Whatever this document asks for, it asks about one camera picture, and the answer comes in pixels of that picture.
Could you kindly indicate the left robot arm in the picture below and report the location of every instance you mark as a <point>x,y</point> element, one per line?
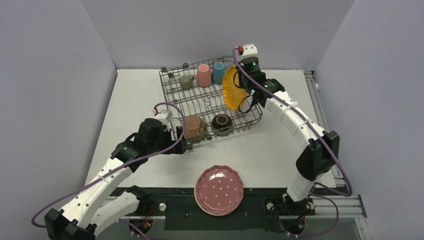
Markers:
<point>86,215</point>

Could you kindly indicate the pink plate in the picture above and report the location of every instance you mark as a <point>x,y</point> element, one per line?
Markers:
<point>218,204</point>

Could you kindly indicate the grey wire dish rack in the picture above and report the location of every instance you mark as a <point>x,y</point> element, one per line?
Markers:
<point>205,102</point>

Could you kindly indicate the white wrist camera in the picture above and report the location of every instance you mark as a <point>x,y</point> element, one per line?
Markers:
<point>247,50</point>
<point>163,116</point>

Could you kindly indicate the brown speckled cream bowl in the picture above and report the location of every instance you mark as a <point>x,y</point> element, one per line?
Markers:
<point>195,129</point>

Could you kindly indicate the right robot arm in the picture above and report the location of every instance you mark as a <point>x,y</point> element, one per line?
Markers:
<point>319,146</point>

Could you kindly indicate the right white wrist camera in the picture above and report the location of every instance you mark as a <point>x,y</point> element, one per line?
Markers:
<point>247,50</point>

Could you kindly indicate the yellow polka dot plate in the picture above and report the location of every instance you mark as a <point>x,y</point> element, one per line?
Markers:
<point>233,96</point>

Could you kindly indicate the maroon polka dot plate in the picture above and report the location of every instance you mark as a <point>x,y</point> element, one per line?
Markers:
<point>219,179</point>

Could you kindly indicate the pink cup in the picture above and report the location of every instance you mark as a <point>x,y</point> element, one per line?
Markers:
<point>204,75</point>

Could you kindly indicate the blue mug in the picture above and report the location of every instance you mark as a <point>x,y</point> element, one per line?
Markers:
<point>218,72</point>

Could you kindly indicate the dark patterned cream bowl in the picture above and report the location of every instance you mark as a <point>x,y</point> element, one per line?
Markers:
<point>222,125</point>

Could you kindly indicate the grey ceramic mug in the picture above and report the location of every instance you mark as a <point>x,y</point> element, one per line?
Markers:
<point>186,81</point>

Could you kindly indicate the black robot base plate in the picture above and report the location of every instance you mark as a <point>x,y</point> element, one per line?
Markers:
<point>182,209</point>

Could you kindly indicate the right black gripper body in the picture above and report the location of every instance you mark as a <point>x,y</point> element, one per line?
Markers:
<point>249,85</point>

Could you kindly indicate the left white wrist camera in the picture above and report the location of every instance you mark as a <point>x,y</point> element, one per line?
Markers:
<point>163,116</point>

